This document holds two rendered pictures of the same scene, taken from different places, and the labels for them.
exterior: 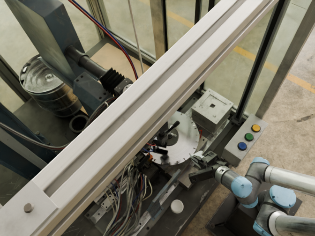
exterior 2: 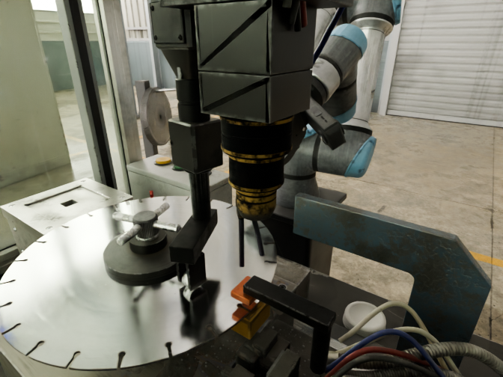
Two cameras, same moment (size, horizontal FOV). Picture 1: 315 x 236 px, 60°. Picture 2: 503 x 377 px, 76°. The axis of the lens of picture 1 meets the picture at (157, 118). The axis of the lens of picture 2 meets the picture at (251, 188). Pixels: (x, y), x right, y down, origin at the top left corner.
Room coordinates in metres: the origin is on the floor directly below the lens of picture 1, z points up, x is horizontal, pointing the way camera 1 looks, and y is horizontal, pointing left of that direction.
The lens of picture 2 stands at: (0.58, 0.32, 1.20)
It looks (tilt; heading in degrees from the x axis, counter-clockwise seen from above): 25 degrees down; 256
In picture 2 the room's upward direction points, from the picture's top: straight up
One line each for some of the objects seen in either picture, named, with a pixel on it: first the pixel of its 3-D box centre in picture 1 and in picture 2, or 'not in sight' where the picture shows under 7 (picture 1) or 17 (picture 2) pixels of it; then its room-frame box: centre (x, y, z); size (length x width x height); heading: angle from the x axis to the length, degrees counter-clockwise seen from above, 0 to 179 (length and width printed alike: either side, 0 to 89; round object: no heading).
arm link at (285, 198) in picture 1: (279, 198); (300, 147); (0.22, -0.53, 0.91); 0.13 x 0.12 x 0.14; 140
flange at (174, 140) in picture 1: (168, 135); (149, 243); (0.62, -0.04, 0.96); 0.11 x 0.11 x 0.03
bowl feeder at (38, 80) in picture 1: (56, 88); not in sight; (1.08, 0.60, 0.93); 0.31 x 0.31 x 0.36
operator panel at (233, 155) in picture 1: (243, 141); (180, 195); (0.58, -0.48, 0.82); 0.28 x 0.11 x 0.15; 132
